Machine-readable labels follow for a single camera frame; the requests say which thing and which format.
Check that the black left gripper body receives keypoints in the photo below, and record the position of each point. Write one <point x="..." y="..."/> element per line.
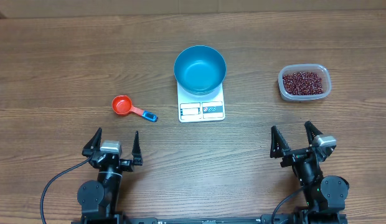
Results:
<point x="109" y="176"/>

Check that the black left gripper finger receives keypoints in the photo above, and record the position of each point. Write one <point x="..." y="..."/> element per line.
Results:
<point x="136" y="151"/>
<point x="93" y="145"/>

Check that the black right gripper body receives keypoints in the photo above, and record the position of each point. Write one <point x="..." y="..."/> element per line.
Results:
<point x="306" y="172"/>

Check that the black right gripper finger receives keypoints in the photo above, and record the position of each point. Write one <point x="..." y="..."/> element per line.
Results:
<point x="311" y="131"/>
<point x="279" y="146"/>

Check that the red measuring scoop blue handle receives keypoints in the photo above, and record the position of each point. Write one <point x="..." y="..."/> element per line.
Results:
<point x="122" y="105"/>

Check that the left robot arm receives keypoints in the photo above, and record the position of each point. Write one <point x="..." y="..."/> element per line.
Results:
<point x="99" y="198"/>

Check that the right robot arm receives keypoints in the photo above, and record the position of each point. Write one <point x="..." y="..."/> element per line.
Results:
<point x="325" y="195"/>

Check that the white digital kitchen scale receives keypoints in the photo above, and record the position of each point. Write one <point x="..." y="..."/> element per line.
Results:
<point x="200" y="108"/>

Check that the blue bowl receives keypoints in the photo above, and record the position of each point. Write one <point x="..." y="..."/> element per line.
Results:
<point x="200" y="69"/>

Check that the red adzuki beans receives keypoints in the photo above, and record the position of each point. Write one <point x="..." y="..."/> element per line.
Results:
<point x="303" y="83"/>

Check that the clear plastic container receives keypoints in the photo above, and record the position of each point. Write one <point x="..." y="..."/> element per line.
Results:
<point x="316" y="68"/>

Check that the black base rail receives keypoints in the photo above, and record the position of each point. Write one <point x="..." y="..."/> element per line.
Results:
<point x="264" y="219"/>

